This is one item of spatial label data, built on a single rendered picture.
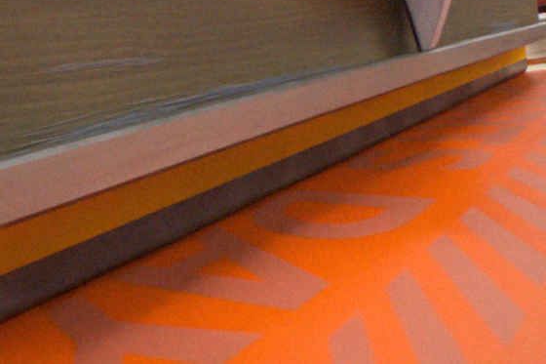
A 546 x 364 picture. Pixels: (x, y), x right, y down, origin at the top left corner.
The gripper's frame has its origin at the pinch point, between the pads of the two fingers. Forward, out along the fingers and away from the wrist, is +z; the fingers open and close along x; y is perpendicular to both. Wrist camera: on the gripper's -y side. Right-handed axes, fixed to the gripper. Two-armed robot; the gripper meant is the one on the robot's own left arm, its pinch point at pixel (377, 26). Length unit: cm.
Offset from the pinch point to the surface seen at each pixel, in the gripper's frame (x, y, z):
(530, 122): 5.2, -1.0, 4.8
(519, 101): 3.3, -6.1, 4.9
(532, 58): -0.5, -23.9, 5.0
